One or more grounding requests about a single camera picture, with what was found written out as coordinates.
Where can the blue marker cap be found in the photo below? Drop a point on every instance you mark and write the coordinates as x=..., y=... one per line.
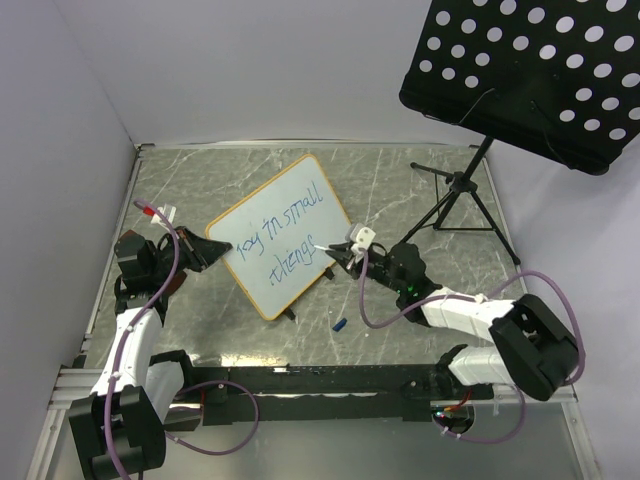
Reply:
x=340, y=325

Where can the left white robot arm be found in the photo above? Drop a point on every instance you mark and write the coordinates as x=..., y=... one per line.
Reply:
x=118, y=429

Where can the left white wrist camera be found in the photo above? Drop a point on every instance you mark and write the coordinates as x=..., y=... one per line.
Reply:
x=160, y=215

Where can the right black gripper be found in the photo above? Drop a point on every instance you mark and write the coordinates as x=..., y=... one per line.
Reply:
x=346, y=258

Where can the black base crossbar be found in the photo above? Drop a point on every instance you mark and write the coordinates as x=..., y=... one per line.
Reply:
x=305, y=393

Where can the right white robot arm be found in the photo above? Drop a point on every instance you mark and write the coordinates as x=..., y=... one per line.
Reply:
x=526, y=345

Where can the yellow framed whiteboard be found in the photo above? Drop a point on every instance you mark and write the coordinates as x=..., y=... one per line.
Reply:
x=273, y=231

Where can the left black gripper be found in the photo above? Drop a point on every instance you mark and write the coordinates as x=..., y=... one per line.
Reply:
x=201, y=252

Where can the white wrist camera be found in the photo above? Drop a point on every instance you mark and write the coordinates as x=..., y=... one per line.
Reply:
x=360, y=238
x=160, y=215

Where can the black perforated music stand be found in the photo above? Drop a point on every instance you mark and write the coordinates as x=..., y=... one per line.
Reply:
x=559, y=79

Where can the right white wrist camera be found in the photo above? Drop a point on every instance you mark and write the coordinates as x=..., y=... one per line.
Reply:
x=360, y=238

